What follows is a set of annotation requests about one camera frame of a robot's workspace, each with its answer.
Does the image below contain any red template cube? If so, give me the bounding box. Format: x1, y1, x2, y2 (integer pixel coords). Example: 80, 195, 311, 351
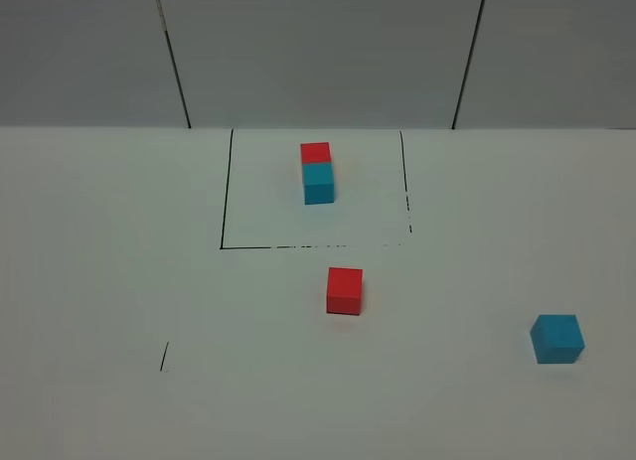
300, 142, 332, 165

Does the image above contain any blue template cube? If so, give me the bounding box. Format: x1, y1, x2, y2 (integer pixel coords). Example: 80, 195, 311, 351
302, 162, 335, 205

